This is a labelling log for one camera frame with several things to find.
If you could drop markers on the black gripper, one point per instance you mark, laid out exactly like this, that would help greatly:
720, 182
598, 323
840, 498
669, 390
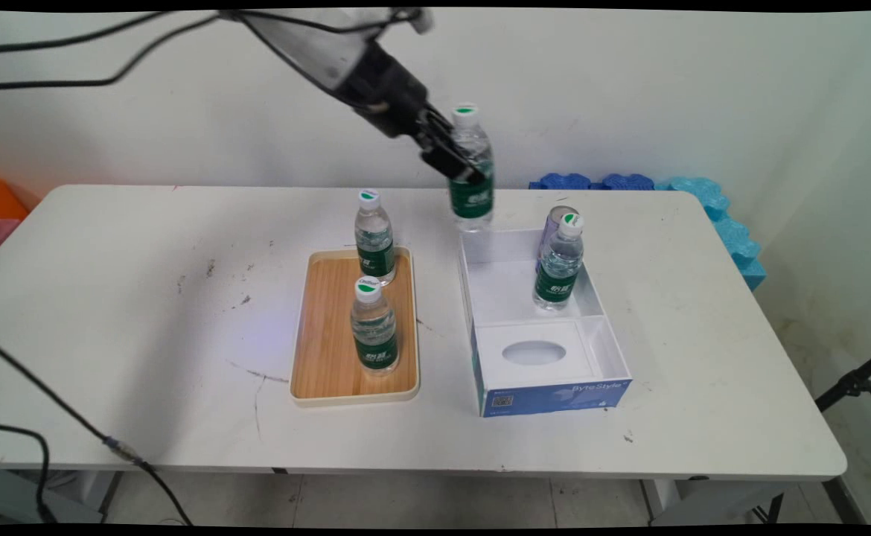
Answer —
387, 93

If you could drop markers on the water bottle green label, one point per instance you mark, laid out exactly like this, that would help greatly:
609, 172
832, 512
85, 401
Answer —
374, 238
374, 327
474, 197
557, 264

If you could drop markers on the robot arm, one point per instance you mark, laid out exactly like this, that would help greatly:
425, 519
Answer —
309, 48

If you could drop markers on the purple silver drink can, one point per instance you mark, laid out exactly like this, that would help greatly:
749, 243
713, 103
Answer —
552, 223

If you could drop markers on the dark blue foam mat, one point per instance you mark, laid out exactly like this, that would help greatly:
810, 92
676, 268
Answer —
599, 182

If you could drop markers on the wooden tray cream rim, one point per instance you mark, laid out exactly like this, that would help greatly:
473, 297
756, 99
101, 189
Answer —
331, 335

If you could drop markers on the white blue cardboard box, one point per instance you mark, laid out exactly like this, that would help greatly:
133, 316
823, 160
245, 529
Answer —
547, 372

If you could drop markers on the light blue foam mat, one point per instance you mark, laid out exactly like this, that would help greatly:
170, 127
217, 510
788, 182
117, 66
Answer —
733, 231

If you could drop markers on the orange object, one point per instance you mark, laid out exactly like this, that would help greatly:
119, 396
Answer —
0, 201

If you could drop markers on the black tripod stand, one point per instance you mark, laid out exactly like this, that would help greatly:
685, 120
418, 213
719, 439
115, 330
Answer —
852, 383

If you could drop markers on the grey table leg frame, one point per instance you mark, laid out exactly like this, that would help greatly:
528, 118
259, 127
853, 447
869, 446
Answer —
703, 502
71, 495

